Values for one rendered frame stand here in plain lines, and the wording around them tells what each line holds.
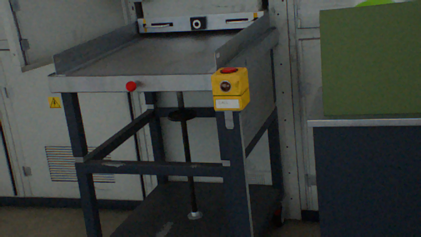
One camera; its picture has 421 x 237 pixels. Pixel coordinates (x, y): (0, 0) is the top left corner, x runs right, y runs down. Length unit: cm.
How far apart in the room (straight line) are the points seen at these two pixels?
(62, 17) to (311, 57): 96
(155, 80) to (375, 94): 67
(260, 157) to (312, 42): 56
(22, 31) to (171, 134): 83
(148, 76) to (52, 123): 115
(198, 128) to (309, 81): 55
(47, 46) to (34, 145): 85
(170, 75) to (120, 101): 91
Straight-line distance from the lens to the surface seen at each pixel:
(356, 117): 163
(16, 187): 328
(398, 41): 160
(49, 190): 315
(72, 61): 215
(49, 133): 301
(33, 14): 231
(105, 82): 198
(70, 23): 243
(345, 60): 161
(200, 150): 271
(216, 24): 245
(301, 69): 245
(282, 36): 245
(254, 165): 265
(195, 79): 185
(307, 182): 261
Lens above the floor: 128
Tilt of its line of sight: 18 degrees down
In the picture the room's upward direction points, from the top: 7 degrees counter-clockwise
